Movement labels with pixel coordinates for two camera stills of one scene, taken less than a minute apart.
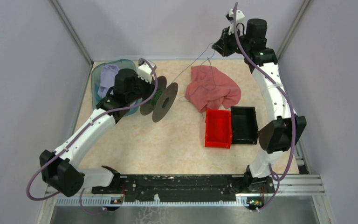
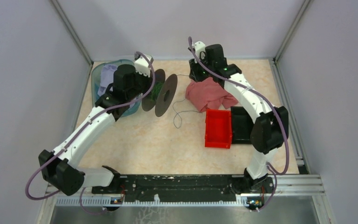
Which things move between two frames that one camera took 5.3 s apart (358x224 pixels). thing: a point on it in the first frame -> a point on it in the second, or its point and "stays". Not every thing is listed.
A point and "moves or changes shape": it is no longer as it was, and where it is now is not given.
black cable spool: [159, 106] moves or changes shape
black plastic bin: [244, 125] stays
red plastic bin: [218, 132] stays
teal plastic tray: [134, 106] stays
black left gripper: [150, 87] stays
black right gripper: [221, 45] -> [194, 74]
